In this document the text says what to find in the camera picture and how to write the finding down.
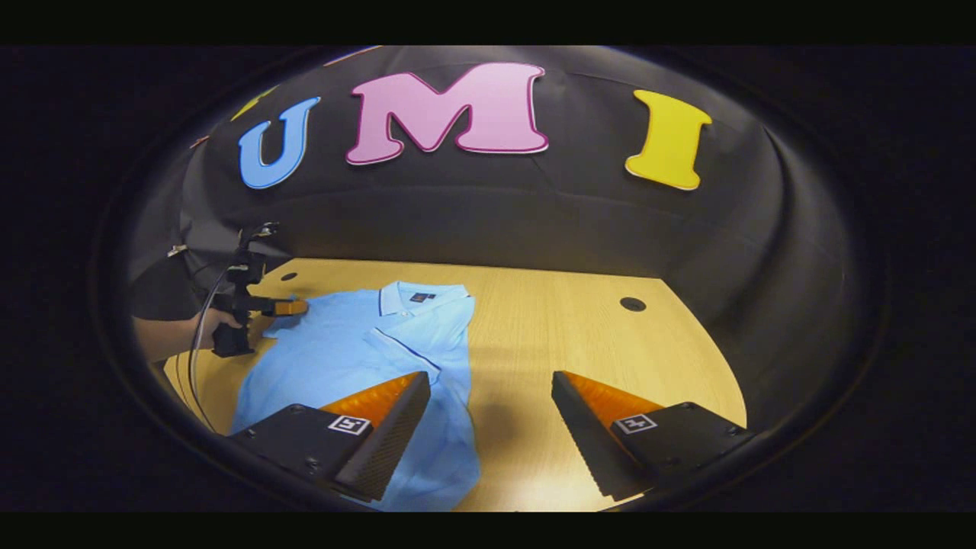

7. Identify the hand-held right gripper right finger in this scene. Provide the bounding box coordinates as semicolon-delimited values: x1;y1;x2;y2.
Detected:
551;371;757;503

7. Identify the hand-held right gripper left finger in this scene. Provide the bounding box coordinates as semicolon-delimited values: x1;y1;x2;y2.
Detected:
227;371;432;504

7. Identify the light blue T-shirt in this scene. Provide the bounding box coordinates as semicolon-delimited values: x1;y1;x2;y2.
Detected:
231;281;482;512

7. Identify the black backdrop cloth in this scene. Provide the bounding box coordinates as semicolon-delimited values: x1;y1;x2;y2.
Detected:
126;46;866;458

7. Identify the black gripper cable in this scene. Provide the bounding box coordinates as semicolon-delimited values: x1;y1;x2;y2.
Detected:
186;263;234;434

